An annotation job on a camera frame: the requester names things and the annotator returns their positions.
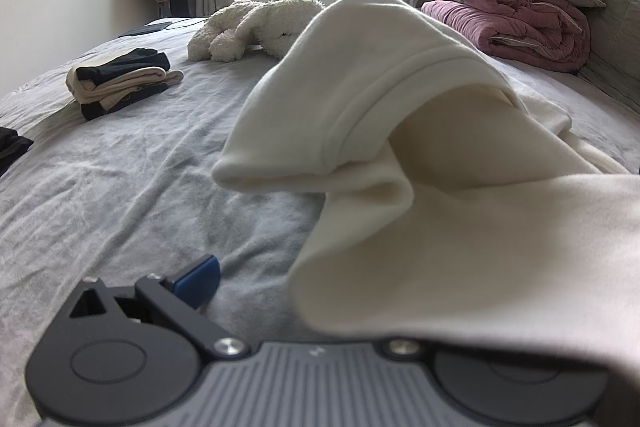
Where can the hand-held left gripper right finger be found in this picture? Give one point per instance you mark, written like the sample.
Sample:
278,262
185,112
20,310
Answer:
403,348

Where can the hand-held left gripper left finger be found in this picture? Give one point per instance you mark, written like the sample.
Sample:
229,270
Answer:
200,279

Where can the cream long-sleeved sweatshirt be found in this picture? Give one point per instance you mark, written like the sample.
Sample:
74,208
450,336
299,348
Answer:
450,217

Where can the stack of folded dark and beige clothes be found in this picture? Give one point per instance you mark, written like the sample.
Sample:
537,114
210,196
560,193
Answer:
120,82

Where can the bed with grey sheet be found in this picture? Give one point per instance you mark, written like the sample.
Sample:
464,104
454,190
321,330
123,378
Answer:
125,182

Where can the black garment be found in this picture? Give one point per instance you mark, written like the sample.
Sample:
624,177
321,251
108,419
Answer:
12,149

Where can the white plush dog toy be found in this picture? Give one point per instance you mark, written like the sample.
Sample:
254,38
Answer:
260,24

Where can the pink folded quilt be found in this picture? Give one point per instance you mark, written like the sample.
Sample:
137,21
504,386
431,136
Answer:
520,22

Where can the grey quilted headboard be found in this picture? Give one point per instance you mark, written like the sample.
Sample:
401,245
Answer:
617,7

